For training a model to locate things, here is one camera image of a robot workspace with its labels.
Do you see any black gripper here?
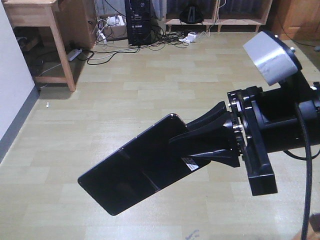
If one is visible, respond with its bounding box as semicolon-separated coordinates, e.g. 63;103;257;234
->
168;86;278;196

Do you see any black smartphone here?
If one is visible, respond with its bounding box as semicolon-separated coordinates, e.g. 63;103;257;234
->
77;113;210;216

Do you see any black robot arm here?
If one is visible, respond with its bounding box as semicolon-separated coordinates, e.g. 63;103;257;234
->
169;72;320;196

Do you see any wooden desk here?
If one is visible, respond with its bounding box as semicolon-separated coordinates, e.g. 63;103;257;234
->
2;0;96;92

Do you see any wooden low shelf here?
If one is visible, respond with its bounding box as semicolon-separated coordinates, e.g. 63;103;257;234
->
164;0;273;33

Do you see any black computer tower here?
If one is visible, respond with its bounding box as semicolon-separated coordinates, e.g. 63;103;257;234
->
124;0;152;46

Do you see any white power strip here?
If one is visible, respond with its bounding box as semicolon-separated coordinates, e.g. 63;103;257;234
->
67;48;82;62

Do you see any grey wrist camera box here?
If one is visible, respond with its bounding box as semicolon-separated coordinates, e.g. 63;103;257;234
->
243;30;302;86

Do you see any black braided cable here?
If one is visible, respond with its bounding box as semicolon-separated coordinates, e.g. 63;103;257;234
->
284;102;320;240

